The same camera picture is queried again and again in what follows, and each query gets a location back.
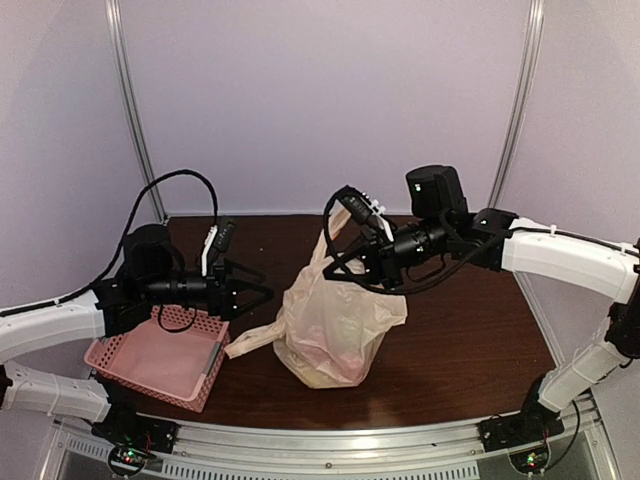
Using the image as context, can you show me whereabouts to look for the aluminium frame post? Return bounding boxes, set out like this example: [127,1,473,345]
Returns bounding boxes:
[104,0,168,223]
[487,0,545,208]

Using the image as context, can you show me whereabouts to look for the left black camera cable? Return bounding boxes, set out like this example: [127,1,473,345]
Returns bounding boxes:
[59,168,221,306]

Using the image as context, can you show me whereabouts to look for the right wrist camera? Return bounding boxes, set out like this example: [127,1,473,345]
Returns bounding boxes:
[338,185,394,242]

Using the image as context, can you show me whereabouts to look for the front aluminium rail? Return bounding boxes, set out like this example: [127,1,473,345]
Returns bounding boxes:
[36,394,621,479]

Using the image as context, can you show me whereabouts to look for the right black camera cable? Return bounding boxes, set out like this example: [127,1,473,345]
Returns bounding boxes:
[322,185,501,297]

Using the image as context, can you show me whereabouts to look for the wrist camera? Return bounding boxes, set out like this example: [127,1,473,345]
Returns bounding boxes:
[338,185,394,242]
[200,218,236,277]

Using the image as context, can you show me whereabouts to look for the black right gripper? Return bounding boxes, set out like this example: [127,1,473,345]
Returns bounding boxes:
[322,214,451,291]

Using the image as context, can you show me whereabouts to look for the beige plastic bag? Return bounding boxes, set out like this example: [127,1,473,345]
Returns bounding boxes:
[225,234,408,389]

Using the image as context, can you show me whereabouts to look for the right aluminium frame post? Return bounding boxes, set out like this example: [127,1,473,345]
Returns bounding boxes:
[487,0,545,208]

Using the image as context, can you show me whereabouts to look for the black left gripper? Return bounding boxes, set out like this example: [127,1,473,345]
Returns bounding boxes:
[141,256,274,321]

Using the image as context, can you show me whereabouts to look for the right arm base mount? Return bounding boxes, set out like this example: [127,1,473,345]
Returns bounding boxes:
[478,376,565,476]

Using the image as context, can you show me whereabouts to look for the pink perforated plastic basket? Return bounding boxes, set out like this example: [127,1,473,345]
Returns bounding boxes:
[84,306,230,413]

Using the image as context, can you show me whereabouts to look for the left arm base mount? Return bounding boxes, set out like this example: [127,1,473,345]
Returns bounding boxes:
[86,403,178,479]

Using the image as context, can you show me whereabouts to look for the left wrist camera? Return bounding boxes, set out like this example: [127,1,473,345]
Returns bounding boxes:
[200,218,236,277]

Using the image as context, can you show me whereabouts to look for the left aluminium frame post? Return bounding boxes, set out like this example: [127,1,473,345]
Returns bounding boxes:
[104,0,168,223]

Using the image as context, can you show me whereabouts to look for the black camera cable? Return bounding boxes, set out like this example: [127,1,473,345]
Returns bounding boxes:
[59,168,221,306]
[322,185,501,297]

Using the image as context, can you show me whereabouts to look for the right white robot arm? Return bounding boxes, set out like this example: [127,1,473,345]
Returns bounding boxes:
[323,165,639,442]

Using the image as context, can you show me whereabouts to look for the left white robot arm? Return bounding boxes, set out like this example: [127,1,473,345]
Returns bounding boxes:
[1,223,273,444]

